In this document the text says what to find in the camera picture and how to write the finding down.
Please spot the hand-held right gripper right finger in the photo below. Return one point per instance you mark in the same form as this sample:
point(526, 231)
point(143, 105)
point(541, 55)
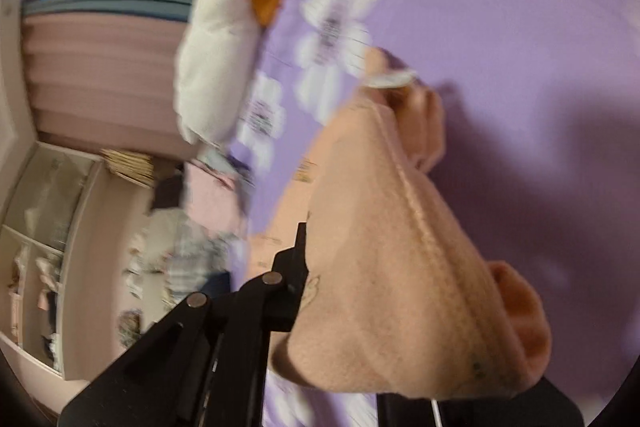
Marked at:
point(500, 412)

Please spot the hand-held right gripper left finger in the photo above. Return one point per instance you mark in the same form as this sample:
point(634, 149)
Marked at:
point(287, 267)

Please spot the orange printed baby shirt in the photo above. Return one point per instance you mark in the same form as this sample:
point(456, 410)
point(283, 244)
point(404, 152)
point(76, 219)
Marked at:
point(390, 257)

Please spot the pile of pink folded clothes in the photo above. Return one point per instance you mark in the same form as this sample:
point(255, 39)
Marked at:
point(210, 197)

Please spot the pile of white clothes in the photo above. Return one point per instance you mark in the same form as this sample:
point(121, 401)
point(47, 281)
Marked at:
point(140, 277)

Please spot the beige clothes on shelf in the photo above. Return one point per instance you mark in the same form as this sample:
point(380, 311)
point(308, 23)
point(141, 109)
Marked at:
point(47, 282)

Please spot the dark clothes on shelf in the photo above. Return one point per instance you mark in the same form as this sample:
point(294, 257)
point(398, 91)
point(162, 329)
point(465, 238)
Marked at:
point(52, 349)

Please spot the mixed clothes on shelf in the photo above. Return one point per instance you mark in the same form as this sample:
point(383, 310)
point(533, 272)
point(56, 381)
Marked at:
point(16, 272)

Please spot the navy blue cloth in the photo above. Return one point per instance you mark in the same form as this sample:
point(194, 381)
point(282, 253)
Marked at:
point(217, 284)

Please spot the grey plaid blanket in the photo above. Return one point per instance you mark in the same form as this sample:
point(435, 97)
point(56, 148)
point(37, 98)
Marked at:
point(190, 257)

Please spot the dark brown cloth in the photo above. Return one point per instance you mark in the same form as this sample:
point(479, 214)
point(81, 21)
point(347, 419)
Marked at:
point(167, 194)

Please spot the green patterned cloth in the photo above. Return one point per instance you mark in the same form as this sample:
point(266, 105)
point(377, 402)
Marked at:
point(129, 327)

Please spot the small yellow pleated curtain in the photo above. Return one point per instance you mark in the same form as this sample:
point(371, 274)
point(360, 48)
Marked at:
point(127, 167)

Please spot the white shelf unit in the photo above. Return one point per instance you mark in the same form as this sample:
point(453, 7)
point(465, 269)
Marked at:
point(70, 237)

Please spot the white duck plush toy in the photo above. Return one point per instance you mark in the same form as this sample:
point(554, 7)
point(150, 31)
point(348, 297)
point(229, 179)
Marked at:
point(215, 52)

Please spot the pink curtain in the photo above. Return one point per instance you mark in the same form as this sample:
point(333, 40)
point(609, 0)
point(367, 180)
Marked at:
point(100, 82)

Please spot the purple floral bedsheet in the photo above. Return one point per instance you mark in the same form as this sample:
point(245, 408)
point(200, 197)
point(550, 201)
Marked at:
point(500, 7)

